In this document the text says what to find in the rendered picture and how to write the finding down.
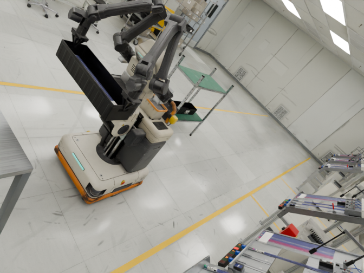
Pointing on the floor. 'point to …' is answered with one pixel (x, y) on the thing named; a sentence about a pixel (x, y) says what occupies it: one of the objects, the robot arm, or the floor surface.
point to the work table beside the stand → (12, 168)
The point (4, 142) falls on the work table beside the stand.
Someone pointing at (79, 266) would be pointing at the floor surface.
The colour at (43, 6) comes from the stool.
